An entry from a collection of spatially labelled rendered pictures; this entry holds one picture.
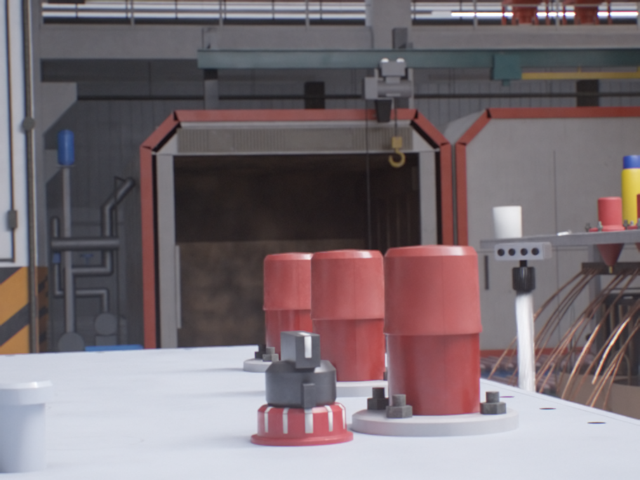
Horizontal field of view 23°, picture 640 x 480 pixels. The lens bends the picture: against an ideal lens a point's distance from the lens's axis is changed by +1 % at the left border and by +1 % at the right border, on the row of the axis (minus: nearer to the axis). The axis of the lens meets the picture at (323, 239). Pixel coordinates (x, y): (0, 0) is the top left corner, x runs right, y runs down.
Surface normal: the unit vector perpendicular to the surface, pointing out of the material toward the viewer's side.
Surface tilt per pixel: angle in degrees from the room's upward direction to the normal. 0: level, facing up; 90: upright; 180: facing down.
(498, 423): 90
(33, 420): 90
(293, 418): 88
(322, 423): 88
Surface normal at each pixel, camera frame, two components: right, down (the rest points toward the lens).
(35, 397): 0.59, -0.03
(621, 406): -0.97, 0.02
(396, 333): -0.76, 0.01
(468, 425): 0.32, -0.02
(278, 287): -0.53, -0.02
